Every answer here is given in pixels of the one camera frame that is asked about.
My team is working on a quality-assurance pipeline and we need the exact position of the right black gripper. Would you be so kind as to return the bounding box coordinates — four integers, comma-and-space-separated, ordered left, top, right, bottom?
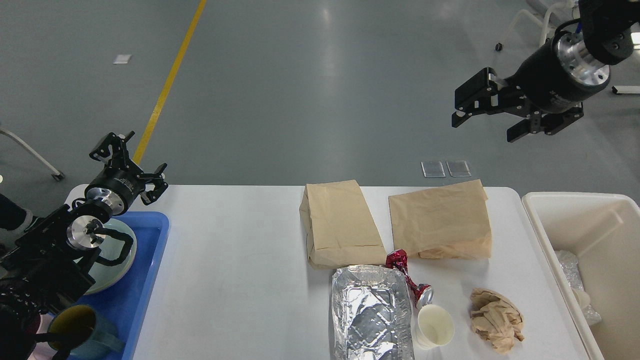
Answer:
451, 33, 611, 143

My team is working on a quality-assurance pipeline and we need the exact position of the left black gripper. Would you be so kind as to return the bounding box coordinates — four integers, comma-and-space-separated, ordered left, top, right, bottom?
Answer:
84, 131, 169, 215

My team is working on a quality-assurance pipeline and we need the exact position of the light green plate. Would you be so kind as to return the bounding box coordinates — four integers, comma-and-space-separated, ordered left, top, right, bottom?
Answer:
84, 218, 137, 296

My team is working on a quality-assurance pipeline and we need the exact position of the brown paper bag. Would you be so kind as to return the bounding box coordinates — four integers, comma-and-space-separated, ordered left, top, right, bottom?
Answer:
388, 179, 493, 260
299, 179, 387, 269

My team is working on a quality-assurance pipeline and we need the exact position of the dark teal mug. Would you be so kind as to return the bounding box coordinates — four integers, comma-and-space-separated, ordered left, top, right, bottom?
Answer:
47, 304, 125, 360

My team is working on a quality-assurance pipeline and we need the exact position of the brown paper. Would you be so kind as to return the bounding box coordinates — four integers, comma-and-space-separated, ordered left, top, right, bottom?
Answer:
470, 287, 525, 355

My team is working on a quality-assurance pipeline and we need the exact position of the white paper cup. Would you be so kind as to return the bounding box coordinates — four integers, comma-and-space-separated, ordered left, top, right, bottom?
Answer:
571, 287, 591, 310
414, 304, 455, 349

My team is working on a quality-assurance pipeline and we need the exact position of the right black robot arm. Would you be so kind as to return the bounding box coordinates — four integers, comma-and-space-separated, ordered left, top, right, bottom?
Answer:
451, 0, 640, 142

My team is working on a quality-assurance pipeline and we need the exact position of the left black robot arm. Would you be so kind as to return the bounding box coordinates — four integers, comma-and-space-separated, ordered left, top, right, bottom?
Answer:
1, 131, 169, 360

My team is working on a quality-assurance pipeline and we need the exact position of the white office chair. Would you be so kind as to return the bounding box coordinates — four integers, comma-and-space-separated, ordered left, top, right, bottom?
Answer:
494, 0, 579, 52

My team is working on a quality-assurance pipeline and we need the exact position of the floor outlet plate right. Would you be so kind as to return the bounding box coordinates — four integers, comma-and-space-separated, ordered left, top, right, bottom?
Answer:
446, 160, 472, 178

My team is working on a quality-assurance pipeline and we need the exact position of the floor outlet plate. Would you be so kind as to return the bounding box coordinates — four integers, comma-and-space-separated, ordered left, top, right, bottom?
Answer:
446, 160, 472, 178
421, 161, 447, 179

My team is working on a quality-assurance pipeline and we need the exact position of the white bar on floor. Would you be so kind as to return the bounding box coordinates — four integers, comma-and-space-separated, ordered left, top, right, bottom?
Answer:
611, 85, 640, 95

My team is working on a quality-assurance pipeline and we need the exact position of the floor outlet plate left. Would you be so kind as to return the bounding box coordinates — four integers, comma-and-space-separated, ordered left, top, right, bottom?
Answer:
421, 161, 447, 179

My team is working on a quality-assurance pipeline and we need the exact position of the person in dark clothes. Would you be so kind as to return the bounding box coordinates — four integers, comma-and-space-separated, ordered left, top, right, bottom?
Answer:
0, 194, 40, 235

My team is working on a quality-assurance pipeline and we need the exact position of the blue plastic tray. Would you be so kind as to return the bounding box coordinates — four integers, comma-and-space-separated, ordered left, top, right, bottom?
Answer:
77, 211, 170, 360

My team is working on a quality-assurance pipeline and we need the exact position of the white plastic bin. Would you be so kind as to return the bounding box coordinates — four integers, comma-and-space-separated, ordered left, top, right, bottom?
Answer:
522, 192, 640, 360

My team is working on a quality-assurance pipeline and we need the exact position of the clear plastic wrap in bin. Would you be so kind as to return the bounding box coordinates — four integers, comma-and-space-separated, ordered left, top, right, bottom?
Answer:
554, 250, 602, 326

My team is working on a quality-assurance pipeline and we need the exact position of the crushed red can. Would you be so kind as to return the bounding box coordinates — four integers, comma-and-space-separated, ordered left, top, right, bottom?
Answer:
385, 249, 434, 310

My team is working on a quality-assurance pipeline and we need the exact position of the pink mug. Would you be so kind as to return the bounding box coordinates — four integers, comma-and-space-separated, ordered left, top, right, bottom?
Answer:
27, 313, 54, 353

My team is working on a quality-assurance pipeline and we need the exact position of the aluminium foil container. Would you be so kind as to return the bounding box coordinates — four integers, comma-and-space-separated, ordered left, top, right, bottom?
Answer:
331, 264, 415, 360

